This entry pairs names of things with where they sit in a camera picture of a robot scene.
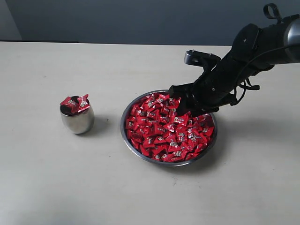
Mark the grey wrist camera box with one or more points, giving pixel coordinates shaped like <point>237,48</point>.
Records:
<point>201,59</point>

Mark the stainless steel cup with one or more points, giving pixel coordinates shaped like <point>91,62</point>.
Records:
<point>81,123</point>

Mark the pile of red wrapped candies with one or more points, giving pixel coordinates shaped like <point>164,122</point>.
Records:
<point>164,131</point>

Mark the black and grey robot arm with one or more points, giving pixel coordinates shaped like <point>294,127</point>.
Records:
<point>254,50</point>

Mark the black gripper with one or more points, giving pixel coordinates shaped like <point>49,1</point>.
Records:
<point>212,89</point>

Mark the stainless steel bowl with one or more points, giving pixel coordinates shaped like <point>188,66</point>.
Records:
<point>212,131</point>

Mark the red candy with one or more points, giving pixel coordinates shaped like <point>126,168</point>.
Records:
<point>83,103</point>
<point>69,102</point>

